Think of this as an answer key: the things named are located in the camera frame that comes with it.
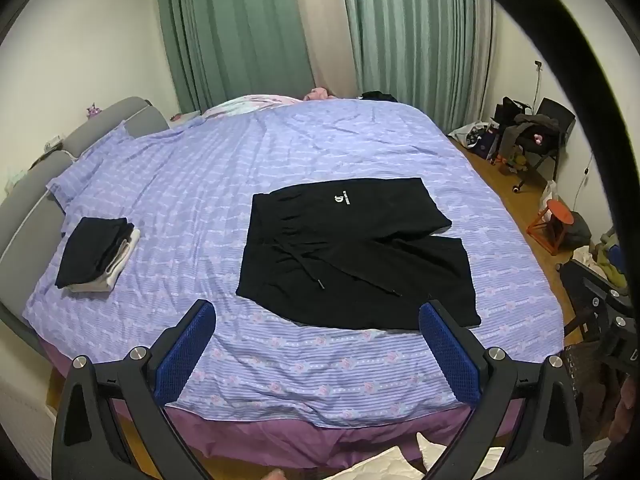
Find pink white pillow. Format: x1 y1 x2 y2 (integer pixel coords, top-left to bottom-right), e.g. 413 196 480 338
202 94 306 118

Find white quilted cloth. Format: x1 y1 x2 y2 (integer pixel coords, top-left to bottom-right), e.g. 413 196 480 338
330 432 506 480

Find dark grey jacket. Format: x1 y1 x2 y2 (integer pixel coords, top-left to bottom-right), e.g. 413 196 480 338
502 114 563 153

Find folded white garment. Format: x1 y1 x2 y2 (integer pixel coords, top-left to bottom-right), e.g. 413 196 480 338
67 227 141 293

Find purple bed skirt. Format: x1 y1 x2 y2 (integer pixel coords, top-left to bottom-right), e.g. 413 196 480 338
37 335 516 466

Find purple striped floral bedsheet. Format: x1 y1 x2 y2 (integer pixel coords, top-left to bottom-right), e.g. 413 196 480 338
22 95 566 428

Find black pants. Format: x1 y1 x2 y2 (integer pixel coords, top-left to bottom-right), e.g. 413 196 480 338
236 177 482 331

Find white tote bag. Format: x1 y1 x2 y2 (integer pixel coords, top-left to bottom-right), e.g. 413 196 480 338
447 122 493 148

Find grey upholstered headboard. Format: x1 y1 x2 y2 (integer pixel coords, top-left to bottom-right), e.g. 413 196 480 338
0 96 171 311

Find green curtain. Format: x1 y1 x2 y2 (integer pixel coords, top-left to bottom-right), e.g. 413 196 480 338
339 0 496 136
152 0 316 113

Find orange stool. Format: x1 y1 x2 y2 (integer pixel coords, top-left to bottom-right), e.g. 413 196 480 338
526 199 576 256

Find folded black garment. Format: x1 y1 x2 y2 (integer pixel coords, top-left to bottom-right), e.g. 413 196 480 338
55 217 135 289

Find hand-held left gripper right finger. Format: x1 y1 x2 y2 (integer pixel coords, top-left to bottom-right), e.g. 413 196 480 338
418 299 586 480

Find green clothing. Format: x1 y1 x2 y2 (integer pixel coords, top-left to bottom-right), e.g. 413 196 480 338
595 230 628 288

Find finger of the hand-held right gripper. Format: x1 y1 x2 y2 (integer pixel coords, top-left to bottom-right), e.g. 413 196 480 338
582 279 640 362

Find black cable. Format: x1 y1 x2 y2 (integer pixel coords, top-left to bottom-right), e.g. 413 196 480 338
465 0 628 291

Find grey bag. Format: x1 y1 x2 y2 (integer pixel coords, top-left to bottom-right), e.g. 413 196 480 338
562 210 593 248

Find black chair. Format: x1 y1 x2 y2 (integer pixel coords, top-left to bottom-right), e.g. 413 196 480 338
500 97 577 186

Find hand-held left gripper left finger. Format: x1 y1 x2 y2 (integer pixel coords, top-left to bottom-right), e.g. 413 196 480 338
51 299 217 480

